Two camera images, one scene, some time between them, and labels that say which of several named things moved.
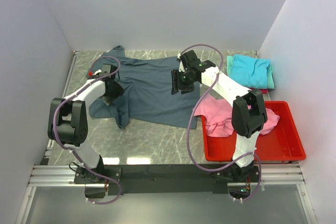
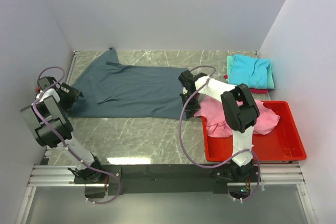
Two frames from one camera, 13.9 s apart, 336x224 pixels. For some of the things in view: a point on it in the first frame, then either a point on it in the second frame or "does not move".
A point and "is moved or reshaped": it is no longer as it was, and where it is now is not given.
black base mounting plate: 166,179 does not move
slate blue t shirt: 147,96 is moved or reshaped
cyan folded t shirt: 250,72 does not move
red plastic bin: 283,144 does not move
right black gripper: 177,83 -> 189,103
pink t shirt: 218,115 does not move
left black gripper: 115,91 -> 72,94
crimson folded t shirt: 263,91 does not move
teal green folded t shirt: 270,83 does not move
